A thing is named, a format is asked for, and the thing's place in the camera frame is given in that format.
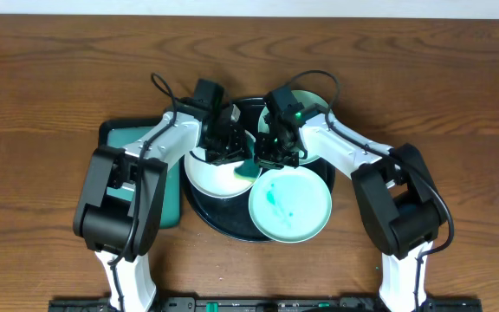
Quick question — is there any green plate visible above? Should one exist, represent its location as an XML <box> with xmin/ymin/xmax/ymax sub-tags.
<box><xmin>256</xmin><ymin>89</ymin><xmax>335</xmax><ymax>166</ymax></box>
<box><xmin>249</xmin><ymin>166</ymin><xmax>332</xmax><ymax>244</ymax></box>

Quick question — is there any green yellow sponge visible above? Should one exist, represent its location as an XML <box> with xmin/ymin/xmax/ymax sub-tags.
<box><xmin>233</xmin><ymin>159</ymin><xmax>262</xmax><ymax>180</ymax></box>

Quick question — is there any rectangular black water tray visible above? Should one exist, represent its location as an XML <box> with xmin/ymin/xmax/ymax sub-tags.
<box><xmin>97</xmin><ymin>116</ymin><xmax>182</xmax><ymax>231</ymax></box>

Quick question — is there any white plate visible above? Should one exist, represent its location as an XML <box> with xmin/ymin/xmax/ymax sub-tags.
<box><xmin>184</xmin><ymin>147</ymin><xmax>256</xmax><ymax>198</ymax></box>

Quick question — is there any green plate front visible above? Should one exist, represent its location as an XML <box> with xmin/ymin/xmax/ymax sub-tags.
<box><xmin>249</xmin><ymin>166</ymin><xmax>332</xmax><ymax>244</ymax></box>

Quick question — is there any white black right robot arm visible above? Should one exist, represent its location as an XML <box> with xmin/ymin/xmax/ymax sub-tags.
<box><xmin>255</xmin><ymin>105</ymin><xmax>455</xmax><ymax>311</ymax></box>

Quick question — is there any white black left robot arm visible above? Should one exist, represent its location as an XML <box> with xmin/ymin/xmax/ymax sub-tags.
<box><xmin>73</xmin><ymin>99</ymin><xmax>250</xmax><ymax>311</ymax></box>

